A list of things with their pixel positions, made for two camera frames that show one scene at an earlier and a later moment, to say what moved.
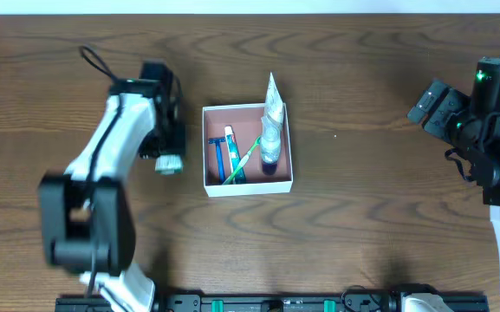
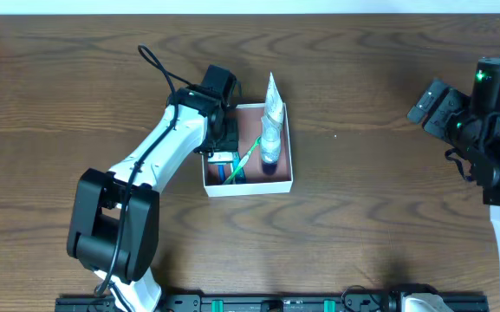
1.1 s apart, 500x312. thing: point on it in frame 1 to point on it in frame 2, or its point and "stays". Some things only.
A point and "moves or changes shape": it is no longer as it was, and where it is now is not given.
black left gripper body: (163, 145) to (226, 141)
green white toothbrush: (243, 161) stays
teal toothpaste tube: (234, 155) stays
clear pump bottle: (270, 140) stays
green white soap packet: (169, 164) moves or changes shape
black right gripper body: (437, 111) stays
